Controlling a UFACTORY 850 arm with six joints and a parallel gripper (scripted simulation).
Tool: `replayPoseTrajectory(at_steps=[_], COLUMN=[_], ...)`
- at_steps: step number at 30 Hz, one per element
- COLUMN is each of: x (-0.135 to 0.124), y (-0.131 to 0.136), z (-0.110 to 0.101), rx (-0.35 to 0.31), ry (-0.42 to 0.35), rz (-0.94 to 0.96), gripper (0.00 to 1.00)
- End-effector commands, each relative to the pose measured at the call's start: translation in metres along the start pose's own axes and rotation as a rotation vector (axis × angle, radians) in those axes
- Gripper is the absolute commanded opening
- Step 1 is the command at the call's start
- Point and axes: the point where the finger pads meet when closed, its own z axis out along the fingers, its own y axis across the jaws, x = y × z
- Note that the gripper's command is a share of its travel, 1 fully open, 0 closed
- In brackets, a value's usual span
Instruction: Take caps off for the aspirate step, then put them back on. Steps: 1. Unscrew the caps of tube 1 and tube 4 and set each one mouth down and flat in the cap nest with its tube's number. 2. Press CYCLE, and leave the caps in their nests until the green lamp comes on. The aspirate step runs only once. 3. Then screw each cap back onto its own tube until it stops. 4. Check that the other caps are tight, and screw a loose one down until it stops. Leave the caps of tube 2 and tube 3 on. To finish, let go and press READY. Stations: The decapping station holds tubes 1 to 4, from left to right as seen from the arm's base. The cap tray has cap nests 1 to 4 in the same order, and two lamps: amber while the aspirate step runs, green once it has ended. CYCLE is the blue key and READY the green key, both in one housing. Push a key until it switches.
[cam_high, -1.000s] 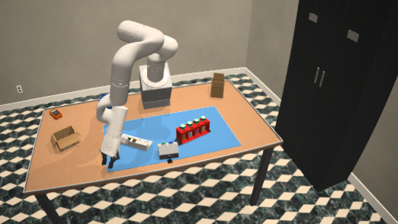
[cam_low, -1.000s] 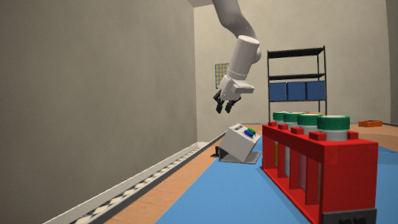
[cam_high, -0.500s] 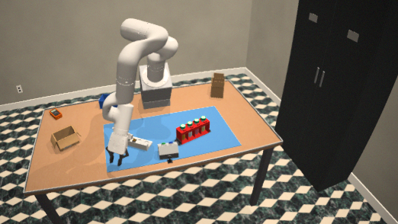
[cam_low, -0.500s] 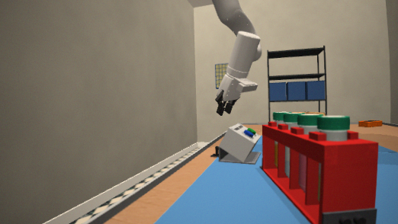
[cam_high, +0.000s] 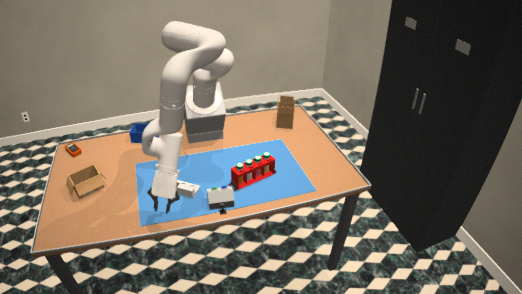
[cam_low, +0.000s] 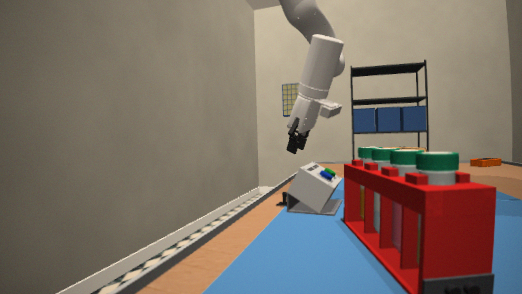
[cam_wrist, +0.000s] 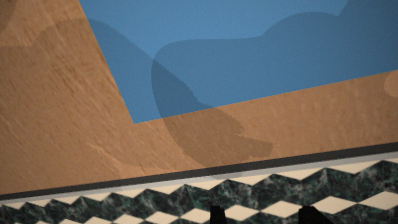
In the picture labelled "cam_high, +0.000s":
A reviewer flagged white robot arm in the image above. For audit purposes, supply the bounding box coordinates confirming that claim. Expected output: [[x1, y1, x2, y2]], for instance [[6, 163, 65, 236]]
[[142, 22, 234, 177]]

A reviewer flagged dark blue open bin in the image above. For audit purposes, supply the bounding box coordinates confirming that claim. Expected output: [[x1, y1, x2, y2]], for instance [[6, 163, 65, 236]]
[[129, 123, 148, 143]]

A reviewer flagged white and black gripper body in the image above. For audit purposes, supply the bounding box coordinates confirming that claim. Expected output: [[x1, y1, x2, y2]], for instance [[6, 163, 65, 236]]
[[151, 171, 177, 199]]

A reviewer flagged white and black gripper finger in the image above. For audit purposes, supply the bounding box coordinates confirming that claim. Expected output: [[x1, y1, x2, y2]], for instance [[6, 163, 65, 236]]
[[147, 187, 158, 212], [166, 191, 180, 214]]

